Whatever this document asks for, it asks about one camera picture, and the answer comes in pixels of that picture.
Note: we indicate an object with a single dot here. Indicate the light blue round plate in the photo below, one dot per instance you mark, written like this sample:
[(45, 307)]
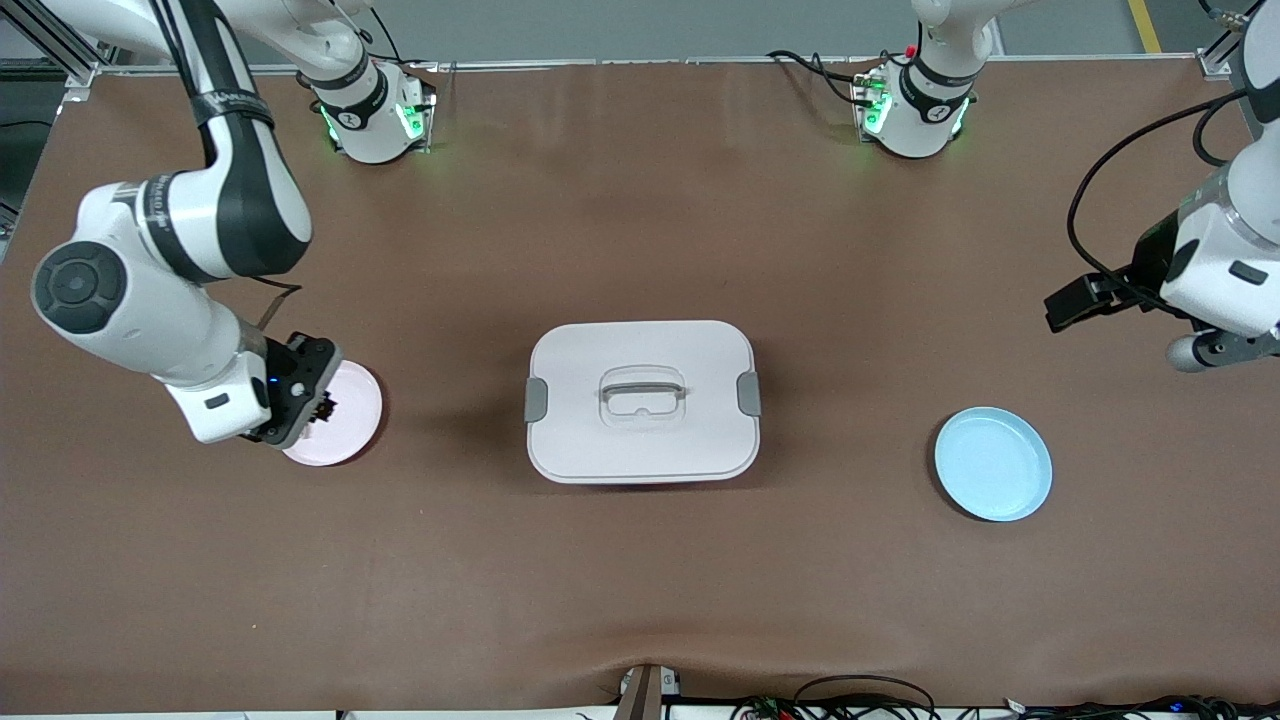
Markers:
[(993, 464)]

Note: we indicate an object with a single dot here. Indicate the grey box latch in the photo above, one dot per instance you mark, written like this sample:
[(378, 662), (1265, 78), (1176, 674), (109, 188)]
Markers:
[(749, 394), (536, 400)]

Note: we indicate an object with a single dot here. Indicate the aluminium frame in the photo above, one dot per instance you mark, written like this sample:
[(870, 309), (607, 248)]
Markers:
[(600, 64)]

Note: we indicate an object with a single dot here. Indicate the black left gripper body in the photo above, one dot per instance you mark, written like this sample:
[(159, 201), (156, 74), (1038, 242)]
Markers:
[(1150, 262)]

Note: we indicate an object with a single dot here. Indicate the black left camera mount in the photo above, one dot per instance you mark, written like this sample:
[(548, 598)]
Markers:
[(1245, 345)]

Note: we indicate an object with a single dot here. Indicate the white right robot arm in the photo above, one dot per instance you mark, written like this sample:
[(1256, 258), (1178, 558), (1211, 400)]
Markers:
[(130, 300)]

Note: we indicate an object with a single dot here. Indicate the pink round plate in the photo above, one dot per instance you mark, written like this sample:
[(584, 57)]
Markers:
[(355, 420)]

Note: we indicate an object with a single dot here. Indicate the white lidded storage box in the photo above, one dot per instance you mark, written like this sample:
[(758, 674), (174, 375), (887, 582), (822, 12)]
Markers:
[(640, 450)]

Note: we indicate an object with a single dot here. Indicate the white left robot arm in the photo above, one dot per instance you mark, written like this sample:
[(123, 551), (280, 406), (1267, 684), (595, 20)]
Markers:
[(920, 110)]

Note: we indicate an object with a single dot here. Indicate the grey table edge bracket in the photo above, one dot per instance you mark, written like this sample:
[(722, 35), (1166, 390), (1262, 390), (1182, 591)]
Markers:
[(645, 695)]

